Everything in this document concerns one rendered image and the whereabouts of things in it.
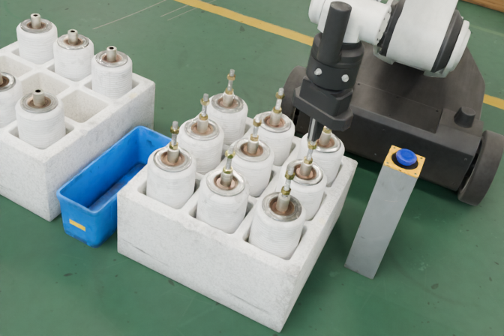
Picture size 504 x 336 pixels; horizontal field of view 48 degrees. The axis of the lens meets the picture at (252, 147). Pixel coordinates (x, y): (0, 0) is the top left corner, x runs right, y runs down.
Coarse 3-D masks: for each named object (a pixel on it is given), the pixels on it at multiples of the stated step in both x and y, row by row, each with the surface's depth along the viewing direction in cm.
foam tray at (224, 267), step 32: (224, 160) 125; (288, 160) 128; (352, 160) 131; (128, 192) 113; (128, 224) 116; (160, 224) 112; (192, 224) 109; (320, 224) 114; (128, 256) 122; (160, 256) 117; (192, 256) 113; (224, 256) 108; (256, 256) 105; (192, 288) 118; (224, 288) 114; (256, 288) 109; (288, 288) 105; (256, 320) 115
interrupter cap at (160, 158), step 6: (162, 150) 113; (180, 150) 114; (186, 150) 114; (156, 156) 111; (162, 156) 112; (180, 156) 113; (186, 156) 113; (156, 162) 110; (162, 162) 110; (168, 162) 111; (180, 162) 111; (186, 162) 111; (162, 168) 109; (168, 168) 109; (174, 168) 109; (180, 168) 110; (186, 168) 110
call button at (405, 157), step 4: (400, 152) 111; (404, 152) 111; (408, 152) 111; (412, 152) 112; (396, 156) 111; (400, 156) 110; (404, 156) 110; (408, 156) 110; (412, 156) 111; (416, 156) 111; (400, 160) 110; (404, 160) 110; (408, 160) 109; (412, 160) 110; (404, 164) 110; (408, 164) 110
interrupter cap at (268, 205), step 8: (264, 200) 106; (272, 200) 107; (296, 200) 107; (264, 208) 104; (272, 208) 105; (288, 208) 106; (296, 208) 106; (272, 216) 103; (280, 216) 103; (288, 216) 104; (296, 216) 104
